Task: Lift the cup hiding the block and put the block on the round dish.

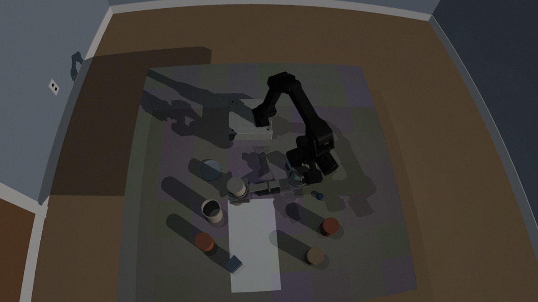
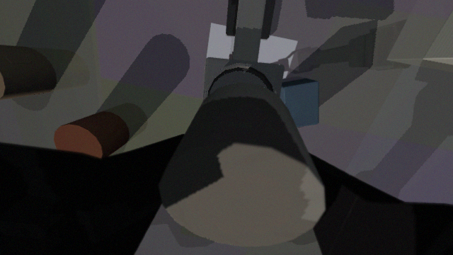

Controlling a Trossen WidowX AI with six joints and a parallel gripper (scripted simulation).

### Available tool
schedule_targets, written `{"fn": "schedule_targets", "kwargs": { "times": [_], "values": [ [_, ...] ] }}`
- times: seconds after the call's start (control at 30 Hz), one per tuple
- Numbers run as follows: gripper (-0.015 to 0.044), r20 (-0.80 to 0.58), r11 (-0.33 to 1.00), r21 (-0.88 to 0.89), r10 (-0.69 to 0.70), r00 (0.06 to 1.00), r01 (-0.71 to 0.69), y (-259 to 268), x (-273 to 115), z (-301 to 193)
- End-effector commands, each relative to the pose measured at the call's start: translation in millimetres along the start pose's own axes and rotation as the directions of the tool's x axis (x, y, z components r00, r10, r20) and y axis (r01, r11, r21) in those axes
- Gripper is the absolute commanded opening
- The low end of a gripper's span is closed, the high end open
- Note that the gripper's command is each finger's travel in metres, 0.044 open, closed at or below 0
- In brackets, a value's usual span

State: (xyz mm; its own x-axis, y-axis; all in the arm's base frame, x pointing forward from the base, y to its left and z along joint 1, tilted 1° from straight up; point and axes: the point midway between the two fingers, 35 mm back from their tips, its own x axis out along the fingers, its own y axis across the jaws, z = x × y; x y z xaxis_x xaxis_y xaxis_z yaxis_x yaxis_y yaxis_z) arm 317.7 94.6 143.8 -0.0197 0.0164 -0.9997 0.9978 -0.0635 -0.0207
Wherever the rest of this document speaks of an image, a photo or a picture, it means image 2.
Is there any dark blue block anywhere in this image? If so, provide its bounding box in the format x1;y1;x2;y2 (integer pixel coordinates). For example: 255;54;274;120
280;79;319;127

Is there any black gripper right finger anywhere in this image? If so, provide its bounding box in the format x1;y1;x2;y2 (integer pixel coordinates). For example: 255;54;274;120
309;153;453;255

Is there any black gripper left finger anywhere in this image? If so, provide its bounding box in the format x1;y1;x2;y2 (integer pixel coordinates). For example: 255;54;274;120
0;134;184;255

